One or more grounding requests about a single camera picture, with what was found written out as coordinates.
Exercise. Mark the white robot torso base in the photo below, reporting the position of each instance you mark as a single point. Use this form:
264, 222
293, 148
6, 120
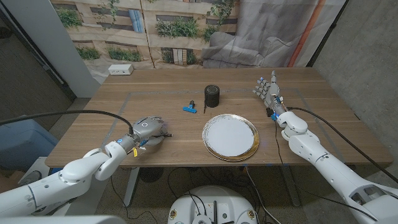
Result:
217, 199

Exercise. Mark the white plate with gold rim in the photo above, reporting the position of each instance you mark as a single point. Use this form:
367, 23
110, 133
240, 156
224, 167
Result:
230, 137

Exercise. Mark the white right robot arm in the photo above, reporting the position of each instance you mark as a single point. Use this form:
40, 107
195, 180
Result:
335, 174

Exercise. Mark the printed fabric backdrop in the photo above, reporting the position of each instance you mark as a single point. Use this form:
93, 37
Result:
186, 31

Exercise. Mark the white power strip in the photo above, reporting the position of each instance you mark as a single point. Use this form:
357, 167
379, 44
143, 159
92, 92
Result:
120, 69

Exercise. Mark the black backdrop stand pole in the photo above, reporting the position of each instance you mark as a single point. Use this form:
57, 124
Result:
327, 34

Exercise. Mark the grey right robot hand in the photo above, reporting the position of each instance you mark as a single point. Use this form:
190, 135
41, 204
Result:
272, 93

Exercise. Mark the blue plastic bin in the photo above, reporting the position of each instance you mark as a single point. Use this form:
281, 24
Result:
25, 143

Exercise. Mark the black round floor fan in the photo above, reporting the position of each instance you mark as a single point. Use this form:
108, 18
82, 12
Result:
151, 174

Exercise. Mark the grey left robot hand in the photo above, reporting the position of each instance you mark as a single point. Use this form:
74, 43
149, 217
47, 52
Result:
147, 129

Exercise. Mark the white table leg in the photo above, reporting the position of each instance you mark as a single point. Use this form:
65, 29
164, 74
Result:
290, 186
130, 189

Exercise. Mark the white robot body edge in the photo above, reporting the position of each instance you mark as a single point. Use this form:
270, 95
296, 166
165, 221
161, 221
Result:
62, 220

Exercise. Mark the person's leg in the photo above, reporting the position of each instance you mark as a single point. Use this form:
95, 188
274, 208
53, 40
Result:
9, 185

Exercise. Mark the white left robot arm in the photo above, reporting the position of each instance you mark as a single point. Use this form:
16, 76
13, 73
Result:
62, 183

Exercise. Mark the blue and black clip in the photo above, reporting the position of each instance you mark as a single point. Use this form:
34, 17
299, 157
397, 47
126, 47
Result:
189, 109

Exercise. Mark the black cylindrical speaker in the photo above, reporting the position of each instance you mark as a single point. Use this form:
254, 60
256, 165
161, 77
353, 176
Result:
212, 96

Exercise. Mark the grey sneaker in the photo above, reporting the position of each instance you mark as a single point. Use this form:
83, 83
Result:
31, 178

